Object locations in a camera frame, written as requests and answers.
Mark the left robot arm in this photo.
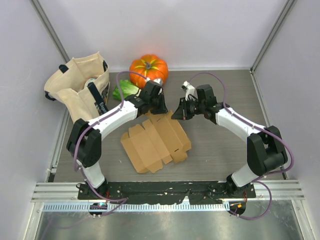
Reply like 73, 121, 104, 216
66, 78, 168, 200

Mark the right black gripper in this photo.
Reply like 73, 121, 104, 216
172, 96, 206, 121

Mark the orange pumpkin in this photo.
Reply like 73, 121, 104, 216
129, 54, 169, 83

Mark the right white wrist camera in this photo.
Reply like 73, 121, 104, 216
181, 81, 196, 101

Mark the purple cable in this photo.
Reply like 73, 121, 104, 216
188, 71, 295, 221
72, 71, 151, 218

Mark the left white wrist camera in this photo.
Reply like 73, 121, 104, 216
145, 77, 163, 86

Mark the brown cardboard paper box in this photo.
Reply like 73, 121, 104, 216
120, 110, 192, 174

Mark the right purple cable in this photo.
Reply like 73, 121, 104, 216
188, 71, 295, 221

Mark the beige canvas tote bag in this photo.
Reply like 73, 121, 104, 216
44, 52, 110, 122

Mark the green lettuce head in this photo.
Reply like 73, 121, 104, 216
112, 79, 140, 101

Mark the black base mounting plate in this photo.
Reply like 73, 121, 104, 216
77, 180, 257, 205

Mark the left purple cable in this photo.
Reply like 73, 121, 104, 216
72, 71, 151, 218

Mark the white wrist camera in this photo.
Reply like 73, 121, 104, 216
145, 77, 163, 86
181, 81, 196, 101

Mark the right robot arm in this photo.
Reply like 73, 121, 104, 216
171, 81, 288, 198

